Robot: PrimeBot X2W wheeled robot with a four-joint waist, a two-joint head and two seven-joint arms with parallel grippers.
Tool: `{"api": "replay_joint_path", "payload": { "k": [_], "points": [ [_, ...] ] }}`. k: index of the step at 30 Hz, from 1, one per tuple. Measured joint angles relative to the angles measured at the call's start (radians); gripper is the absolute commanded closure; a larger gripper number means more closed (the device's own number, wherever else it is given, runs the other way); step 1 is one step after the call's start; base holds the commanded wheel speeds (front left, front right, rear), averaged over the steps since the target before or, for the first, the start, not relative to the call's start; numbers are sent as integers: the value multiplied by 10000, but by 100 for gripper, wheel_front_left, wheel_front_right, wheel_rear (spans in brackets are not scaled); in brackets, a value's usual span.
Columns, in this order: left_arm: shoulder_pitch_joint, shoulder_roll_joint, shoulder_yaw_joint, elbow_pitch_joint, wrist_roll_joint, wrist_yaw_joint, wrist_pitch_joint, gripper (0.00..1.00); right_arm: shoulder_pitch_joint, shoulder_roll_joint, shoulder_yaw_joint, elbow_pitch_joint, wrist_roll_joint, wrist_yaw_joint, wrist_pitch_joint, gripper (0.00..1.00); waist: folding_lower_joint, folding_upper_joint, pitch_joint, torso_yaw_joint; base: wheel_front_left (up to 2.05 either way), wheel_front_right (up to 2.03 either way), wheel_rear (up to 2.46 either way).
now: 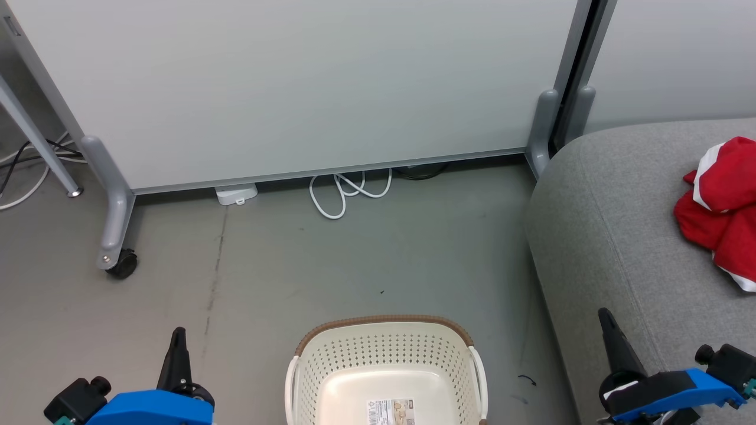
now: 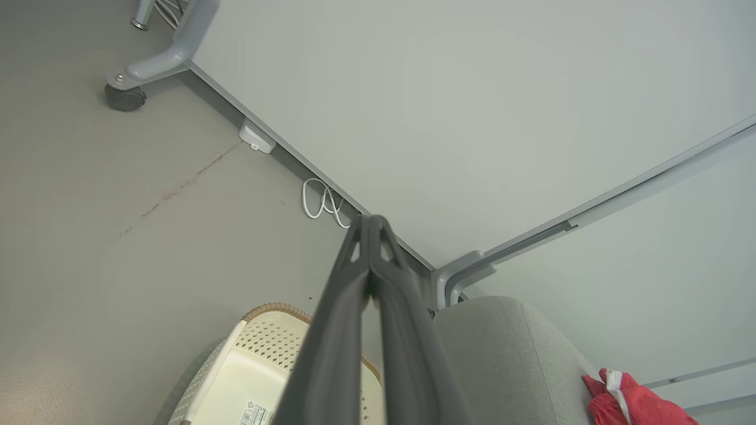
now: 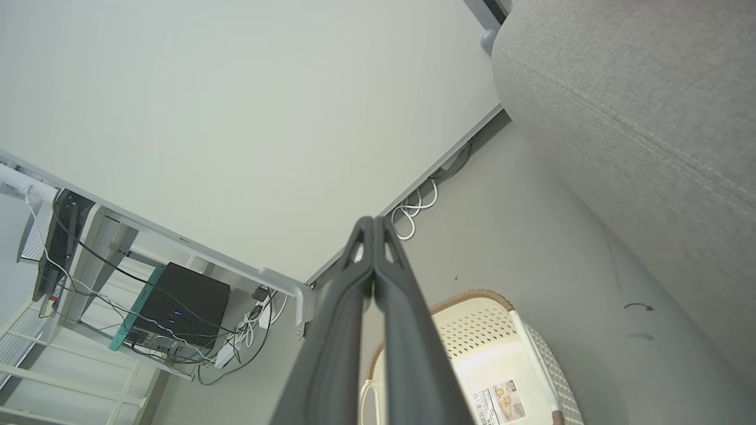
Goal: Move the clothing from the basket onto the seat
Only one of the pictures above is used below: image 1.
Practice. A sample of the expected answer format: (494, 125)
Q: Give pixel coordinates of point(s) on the white partition panel grey frame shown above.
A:
(295, 88)
(679, 59)

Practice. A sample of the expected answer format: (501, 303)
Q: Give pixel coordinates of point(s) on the cream plastic laundry basket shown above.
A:
(384, 360)

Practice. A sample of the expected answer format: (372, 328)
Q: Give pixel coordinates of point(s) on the red sweatshirt with white print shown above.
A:
(732, 183)

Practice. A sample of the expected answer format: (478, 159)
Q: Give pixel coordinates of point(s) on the white power adapter block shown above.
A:
(236, 193)

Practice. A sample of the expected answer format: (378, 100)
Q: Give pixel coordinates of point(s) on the grey fabric sofa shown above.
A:
(620, 236)

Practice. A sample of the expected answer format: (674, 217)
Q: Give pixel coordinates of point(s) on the printed basket label sticker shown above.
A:
(390, 412)

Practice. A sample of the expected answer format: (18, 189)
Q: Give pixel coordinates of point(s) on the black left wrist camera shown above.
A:
(77, 398)

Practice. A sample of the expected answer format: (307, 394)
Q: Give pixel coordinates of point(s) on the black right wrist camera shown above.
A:
(732, 363)

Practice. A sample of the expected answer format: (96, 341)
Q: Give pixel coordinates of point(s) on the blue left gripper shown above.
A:
(153, 408)

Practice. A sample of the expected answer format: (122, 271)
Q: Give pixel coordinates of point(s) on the grey metal frame table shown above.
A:
(35, 139)

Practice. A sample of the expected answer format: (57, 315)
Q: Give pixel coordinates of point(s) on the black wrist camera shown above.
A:
(732, 363)
(77, 398)

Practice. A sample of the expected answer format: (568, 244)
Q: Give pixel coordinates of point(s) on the black caster wheel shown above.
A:
(123, 264)

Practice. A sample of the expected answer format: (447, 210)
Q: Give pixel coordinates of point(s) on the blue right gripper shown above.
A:
(667, 392)

